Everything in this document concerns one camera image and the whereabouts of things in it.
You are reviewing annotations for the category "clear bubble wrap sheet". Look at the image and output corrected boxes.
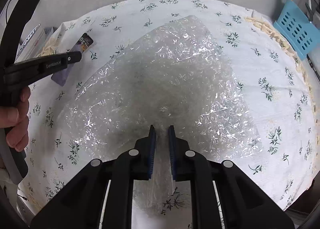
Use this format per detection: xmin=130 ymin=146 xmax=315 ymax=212
xmin=58 ymin=15 xmax=262 ymax=213

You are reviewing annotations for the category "left hand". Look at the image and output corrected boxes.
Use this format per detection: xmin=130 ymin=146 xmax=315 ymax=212
xmin=0 ymin=86 xmax=31 ymax=152

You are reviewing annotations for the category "blue white porcelain bowl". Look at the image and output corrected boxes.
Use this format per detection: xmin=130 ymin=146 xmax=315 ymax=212
xmin=16 ymin=24 xmax=41 ymax=60

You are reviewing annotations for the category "purple sachet packet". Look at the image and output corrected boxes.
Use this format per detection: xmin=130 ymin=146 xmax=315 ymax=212
xmin=51 ymin=33 xmax=94 ymax=86

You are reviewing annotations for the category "white floral tablecloth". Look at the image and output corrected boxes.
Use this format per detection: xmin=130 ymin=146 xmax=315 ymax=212
xmin=18 ymin=0 xmax=319 ymax=216

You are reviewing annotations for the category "blue plastic utensil basket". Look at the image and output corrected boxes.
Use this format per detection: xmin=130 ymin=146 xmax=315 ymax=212
xmin=273 ymin=0 xmax=319 ymax=60

